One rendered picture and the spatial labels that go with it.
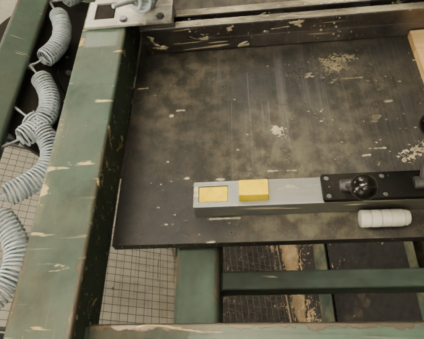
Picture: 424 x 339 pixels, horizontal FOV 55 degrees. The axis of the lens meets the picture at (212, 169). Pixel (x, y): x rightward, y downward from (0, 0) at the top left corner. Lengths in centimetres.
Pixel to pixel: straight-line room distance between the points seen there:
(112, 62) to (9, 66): 65
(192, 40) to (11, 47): 73
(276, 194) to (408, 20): 51
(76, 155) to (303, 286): 45
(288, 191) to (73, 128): 40
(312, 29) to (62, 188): 62
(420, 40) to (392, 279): 52
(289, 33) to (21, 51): 91
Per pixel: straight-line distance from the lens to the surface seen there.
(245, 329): 63
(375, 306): 277
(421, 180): 74
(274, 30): 96
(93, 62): 89
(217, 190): 71
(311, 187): 72
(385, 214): 73
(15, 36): 156
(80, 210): 69
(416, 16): 102
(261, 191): 69
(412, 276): 79
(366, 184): 60
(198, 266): 74
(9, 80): 144
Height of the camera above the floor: 195
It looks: 21 degrees down
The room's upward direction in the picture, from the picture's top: 76 degrees counter-clockwise
